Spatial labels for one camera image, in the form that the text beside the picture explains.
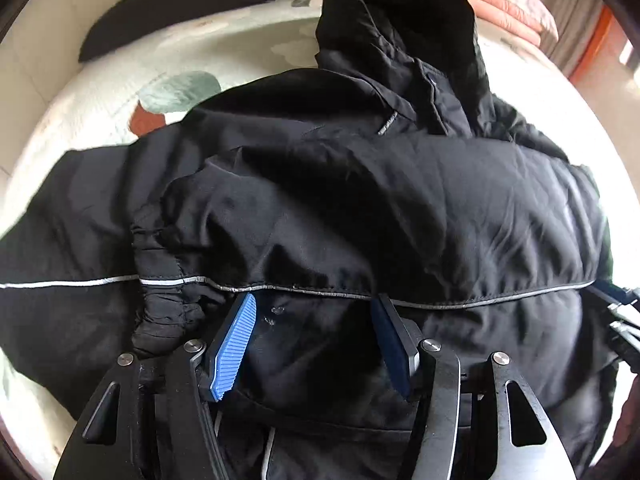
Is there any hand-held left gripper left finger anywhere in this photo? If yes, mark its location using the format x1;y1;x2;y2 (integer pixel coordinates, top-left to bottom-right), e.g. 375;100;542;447
55;292;258;480

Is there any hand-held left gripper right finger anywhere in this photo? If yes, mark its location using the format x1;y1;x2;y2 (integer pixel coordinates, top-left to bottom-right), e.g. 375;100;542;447
371;294;573;480

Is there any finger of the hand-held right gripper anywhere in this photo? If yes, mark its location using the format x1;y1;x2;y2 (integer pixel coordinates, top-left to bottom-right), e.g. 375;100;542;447
585;280;640;361

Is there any black hooded jacket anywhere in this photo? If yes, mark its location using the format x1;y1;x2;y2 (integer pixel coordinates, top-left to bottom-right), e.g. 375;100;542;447
0;0;621;480

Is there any person's right forearm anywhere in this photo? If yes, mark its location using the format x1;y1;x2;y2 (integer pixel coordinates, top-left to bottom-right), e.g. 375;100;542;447
614;374;640;458

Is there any grey curtain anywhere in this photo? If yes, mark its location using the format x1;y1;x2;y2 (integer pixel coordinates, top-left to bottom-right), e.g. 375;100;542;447
542;0;609;77

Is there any floral quilted bedspread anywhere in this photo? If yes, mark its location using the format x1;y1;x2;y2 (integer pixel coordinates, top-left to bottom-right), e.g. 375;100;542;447
0;0;623;476

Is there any pink folded quilt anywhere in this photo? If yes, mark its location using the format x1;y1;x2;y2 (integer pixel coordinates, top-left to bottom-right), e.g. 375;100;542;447
434;0;560;49

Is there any black folded cloth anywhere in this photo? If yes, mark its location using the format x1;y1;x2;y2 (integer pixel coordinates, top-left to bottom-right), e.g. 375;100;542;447
77;0;292;64

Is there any orange window frame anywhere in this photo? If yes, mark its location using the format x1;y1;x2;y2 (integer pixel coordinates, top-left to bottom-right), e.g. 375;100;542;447
569;7;632;87

